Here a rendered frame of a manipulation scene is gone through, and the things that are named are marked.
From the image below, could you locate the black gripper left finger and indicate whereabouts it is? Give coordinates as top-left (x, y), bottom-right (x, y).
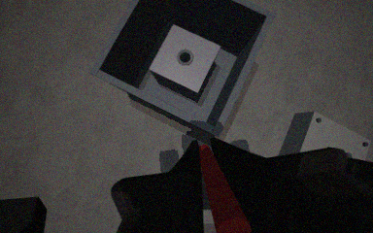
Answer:
top-left (111, 140), bottom-right (204, 233)

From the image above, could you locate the dark red peg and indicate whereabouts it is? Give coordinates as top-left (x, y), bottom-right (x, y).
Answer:
top-left (199, 145), bottom-right (252, 233)

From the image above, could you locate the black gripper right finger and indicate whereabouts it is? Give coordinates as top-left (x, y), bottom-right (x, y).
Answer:
top-left (211, 137), bottom-right (348, 233)

